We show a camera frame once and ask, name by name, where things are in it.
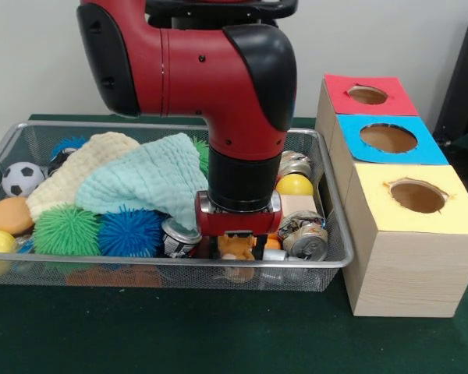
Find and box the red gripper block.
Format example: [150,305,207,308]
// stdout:
[194,209,284,261]

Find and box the brown plush monkey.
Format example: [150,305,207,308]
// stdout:
[217,235,257,261]

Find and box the light blue waffle cloth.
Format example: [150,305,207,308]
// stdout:
[74,132,211,231]

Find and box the wooden box with three holes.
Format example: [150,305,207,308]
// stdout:
[314,73,468,319]

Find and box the black printed drink can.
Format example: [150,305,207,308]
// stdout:
[161,217,203,259]

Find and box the crushed printed drink can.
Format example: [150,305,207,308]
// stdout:
[277,210,330,261]

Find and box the plain wooden cube block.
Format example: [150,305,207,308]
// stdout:
[280,194,322,220]

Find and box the yellow smooth ball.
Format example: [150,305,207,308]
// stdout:
[275,174,315,197]

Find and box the blue spiky rubber ball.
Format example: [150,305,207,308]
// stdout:
[98,208,168,257]

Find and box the cream waffle cloth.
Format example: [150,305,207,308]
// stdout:
[25,131,142,222]

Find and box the green spiky rubber ball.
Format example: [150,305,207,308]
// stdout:
[34,204,104,256]

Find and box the small soccer ball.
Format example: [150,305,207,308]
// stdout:
[2,161,46,198]

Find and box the orange foam ball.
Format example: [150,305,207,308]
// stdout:
[0,196,35,235]

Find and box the wire mesh bin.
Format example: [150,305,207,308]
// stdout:
[0,120,355,292]

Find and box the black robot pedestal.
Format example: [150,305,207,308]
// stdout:
[144,0,300,30]

